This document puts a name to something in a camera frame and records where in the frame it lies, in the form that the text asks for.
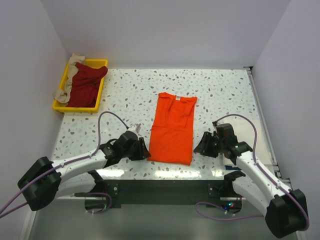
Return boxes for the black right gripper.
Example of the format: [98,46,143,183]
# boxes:
[193,131,225,158]

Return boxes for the orange t-shirt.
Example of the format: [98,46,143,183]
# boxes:
[148,92,198,166]

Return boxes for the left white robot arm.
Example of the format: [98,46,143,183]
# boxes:
[17,130,151,211]

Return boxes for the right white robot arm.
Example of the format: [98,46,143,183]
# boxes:
[194,122,310,238]

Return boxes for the folded navy blue t-shirt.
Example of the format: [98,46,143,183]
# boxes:
[225,165,234,170]

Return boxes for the folded white t-shirt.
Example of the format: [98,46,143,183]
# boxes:
[223,118,272,165]

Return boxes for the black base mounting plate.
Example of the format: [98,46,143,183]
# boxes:
[84,178,246,213]

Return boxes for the dark red t-shirt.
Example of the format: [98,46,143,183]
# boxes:
[66,63,108,108]

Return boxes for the beige t-shirt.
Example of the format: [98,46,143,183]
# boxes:
[53,53,85,106]

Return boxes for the yellow plastic bin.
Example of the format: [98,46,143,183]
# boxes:
[52,58,108,114]

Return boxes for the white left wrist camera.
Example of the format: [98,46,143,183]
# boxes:
[128,123,141,134]

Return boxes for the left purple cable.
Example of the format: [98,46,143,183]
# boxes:
[0,111,131,217]

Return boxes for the aluminium frame rail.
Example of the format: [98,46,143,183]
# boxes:
[18,66,307,240]

